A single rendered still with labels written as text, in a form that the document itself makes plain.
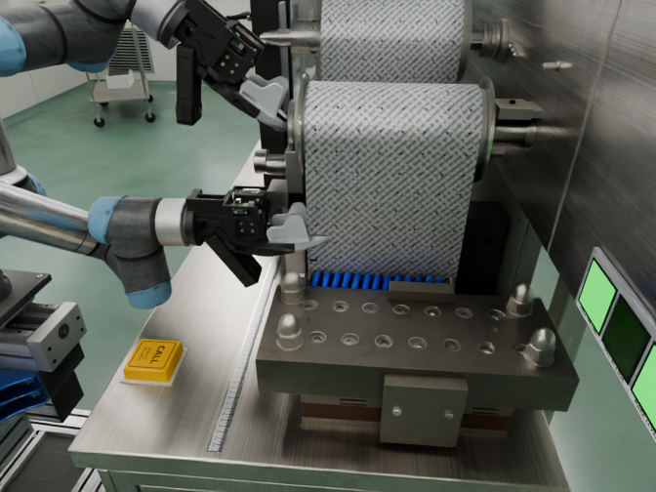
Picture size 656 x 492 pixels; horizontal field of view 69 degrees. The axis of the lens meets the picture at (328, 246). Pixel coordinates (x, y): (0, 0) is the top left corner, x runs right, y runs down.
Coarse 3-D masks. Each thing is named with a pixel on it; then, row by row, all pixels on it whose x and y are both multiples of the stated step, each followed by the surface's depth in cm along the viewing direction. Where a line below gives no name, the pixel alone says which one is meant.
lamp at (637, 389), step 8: (648, 360) 37; (648, 368) 37; (640, 376) 38; (648, 376) 37; (640, 384) 38; (648, 384) 37; (640, 392) 38; (648, 392) 37; (640, 400) 38; (648, 400) 37; (648, 408) 37; (648, 416) 37
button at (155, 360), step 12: (144, 348) 76; (156, 348) 76; (168, 348) 76; (180, 348) 78; (132, 360) 74; (144, 360) 74; (156, 360) 74; (168, 360) 74; (132, 372) 73; (144, 372) 73; (156, 372) 73; (168, 372) 73
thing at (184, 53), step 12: (180, 48) 65; (192, 48) 65; (180, 60) 66; (192, 60) 66; (180, 72) 67; (192, 72) 67; (180, 84) 68; (192, 84) 68; (180, 96) 68; (192, 96) 68; (180, 108) 69; (192, 108) 69; (180, 120) 70; (192, 120) 70
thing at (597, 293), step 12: (588, 276) 48; (600, 276) 45; (588, 288) 48; (600, 288) 45; (612, 288) 43; (588, 300) 48; (600, 300) 45; (588, 312) 47; (600, 312) 45; (600, 324) 45
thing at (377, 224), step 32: (320, 192) 69; (352, 192) 68; (384, 192) 68; (416, 192) 68; (448, 192) 67; (320, 224) 72; (352, 224) 71; (384, 224) 71; (416, 224) 70; (448, 224) 70; (320, 256) 75; (352, 256) 74; (384, 256) 74; (416, 256) 73; (448, 256) 73
